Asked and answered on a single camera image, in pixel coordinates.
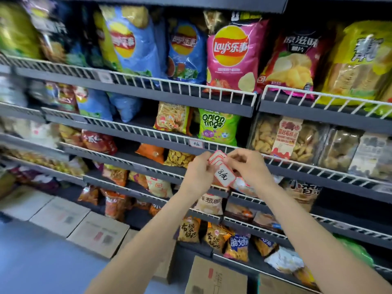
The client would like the person's right hand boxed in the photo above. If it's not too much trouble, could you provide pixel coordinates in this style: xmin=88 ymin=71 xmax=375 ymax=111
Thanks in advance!
xmin=225 ymin=148 xmax=277 ymax=196

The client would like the person's left hand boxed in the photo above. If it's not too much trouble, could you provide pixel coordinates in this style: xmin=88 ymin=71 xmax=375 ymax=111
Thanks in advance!
xmin=180 ymin=151 xmax=217 ymax=202

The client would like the stack of red-bordered price tags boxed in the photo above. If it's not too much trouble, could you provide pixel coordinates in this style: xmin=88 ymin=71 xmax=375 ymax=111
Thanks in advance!
xmin=208 ymin=149 xmax=237 ymax=188

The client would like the dark grey metal shelf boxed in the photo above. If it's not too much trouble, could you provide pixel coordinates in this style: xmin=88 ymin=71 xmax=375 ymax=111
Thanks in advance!
xmin=0 ymin=0 xmax=392 ymax=294

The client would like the person's left forearm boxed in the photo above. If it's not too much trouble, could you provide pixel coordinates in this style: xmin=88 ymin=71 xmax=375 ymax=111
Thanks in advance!
xmin=84 ymin=189 xmax=200 ymax=294

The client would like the person's right forearm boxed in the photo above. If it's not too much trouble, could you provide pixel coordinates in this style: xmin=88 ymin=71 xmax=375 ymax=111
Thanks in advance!
xmin=260 ymin=180 xmax=392 ymax=294

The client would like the clear plastic label holder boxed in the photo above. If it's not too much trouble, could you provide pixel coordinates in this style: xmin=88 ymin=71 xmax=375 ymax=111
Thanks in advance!
xmin=372 ymin=183 xmax=392 ymax=195
xmin=187 ymin=137 xmax=206 ymax=150

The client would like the yellow nut snack bag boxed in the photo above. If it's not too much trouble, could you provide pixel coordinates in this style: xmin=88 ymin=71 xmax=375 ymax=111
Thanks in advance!
xmin=164 ymin=149 xmax=196 ymax=169

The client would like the white brown-print snack bag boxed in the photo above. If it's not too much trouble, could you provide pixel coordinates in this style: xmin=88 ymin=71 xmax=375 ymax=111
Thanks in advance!
xmin=194 ymin=192 xmax=223 ymax=216

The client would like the white red-print snack bag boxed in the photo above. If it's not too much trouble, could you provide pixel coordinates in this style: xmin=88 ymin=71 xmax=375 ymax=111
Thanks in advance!
xmin=145 ymin=176 xmax=174 ymax=198

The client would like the clear puff snack tub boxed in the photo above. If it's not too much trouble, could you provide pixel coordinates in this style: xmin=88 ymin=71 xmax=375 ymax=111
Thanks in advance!
xmin=318 ymin=127 xmax=392 ymax=181
xmin=246 ymin=113 xmax=331 ymax=165

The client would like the brown gold snack bag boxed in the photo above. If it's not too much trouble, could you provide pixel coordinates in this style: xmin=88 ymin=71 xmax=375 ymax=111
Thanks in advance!
xmin=204 ymin=222 xmax=236 ymax=254
xmin=177 ymin=216 xmax=202 ymax=244

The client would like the tan printed snack bag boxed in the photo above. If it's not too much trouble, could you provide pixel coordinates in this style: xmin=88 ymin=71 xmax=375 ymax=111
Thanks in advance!
xmin=281 ymin=179 xmax=323 ymax=212

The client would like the green white-print snack bag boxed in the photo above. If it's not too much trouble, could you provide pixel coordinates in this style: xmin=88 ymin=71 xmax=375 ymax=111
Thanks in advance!
xmin=198 ymin=108 xmax=241 ymax=147

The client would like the small colourful snack bag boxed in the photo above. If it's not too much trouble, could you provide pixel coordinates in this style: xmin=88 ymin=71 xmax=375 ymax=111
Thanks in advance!
xmin=128 ymin=171 xmax=149 ymax=189

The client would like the orange yellow snack bag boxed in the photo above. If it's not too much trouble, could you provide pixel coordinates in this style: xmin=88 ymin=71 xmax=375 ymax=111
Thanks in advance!
xmin=153 ymin=102 xmax=194 ymax=136

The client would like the blue orange snack bag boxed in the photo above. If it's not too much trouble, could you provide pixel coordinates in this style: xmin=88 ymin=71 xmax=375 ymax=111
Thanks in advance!
xmin=253 ymin=236 xmax=278 ymax=258
xmin=223 ymin=232 xmax=251 ymax=263

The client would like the small orange clear snack bag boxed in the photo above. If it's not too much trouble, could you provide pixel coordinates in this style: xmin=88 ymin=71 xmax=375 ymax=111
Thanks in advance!
xmin=102 ymin=164 xmax=129 ymax=187

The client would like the white plain snack bag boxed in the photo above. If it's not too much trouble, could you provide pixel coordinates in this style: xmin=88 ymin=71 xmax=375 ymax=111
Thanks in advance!
xmin=265 ymin=246 xmax=305 ymax=274

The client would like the blue lime chip bag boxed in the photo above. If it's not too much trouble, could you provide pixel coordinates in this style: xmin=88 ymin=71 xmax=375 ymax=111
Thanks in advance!
xmin=107 ymin=92 xmax=143 ymax=123
xmin=73 ymin=86 xmax=114 ymax=121

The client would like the red white-print snack bag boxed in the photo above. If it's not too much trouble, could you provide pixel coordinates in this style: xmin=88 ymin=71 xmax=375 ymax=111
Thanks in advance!
xmin=81 ymin=130 xmax=118 ymax=156

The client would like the dark magenta chip bag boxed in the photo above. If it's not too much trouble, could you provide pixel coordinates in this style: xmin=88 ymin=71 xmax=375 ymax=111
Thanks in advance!
xmin=256 ymin=30 xmax=327 ymax=100

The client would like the brown green-edged cardboard box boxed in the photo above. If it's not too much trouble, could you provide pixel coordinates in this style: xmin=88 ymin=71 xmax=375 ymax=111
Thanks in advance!
xmin=257 ymin=273 xmax=321 ymax=294

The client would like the light blue chip bag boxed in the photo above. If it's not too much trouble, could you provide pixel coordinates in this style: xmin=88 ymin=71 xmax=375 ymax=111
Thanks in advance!
xmin=167 ymin=20 xmax=208 ymax=85
xmin=99 ymin=5 xmax=163 ymax=86

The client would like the red yellow printed snack bag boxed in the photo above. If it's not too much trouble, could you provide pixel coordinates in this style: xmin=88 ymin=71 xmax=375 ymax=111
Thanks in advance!
xmin=58 ymin=124 xmax=85 ymax=147

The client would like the yellow cracker pack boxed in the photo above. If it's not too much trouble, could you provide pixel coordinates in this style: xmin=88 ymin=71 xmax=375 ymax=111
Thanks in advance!
xmin=317 ymin=20 xmax=392 ymax=106

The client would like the yellow-green cracker pack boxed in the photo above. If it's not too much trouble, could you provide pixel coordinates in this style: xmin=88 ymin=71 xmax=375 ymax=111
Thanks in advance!
xmin=364 ymin=85 xmax=392 ymax=118

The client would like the black gold chip bag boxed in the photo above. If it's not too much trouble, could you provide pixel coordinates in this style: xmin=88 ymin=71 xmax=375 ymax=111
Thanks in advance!
xmin=203 ymin=10 xmax=264 ymax=31

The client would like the yellow-green chip bag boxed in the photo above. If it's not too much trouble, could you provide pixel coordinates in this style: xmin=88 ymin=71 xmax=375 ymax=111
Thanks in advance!
xmin=93 ymin=10 xmax=123 ymax=72

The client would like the dark red chip bag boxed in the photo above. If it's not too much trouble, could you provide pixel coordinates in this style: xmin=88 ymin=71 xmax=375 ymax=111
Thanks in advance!
xmin=46 ymin=82 xmax=80 ymax=113

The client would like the white printed snack bag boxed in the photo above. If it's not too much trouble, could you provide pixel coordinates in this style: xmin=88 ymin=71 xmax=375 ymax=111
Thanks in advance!
xmin=0 ymin=75 xmax=28 ymax=107

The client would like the yellow red-logo chip bag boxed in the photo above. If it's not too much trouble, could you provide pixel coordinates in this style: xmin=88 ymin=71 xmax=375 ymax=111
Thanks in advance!
xmin=0 ymin=1 xmax=42 ymax=60

